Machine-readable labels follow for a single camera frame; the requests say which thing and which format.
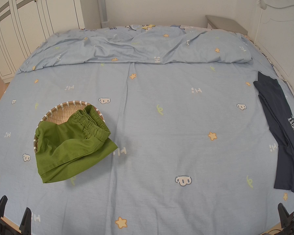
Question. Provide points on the white wardrobe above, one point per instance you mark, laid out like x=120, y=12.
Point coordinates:
x=27, y=21

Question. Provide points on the green shorts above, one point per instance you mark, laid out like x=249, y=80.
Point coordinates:
x=68, y=150

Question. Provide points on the pale blue quilt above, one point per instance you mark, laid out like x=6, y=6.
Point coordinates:
x=137, y=48

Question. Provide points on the grey bedside table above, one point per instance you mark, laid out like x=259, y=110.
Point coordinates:
x=223, y=24

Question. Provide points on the white wall duct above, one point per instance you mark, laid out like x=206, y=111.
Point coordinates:
x=101, y=4

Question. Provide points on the dark blue printed T-shirt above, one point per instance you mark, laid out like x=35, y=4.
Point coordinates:
x=274, y=101

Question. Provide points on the round woven basket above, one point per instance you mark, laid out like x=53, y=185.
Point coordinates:
x=58, y=111

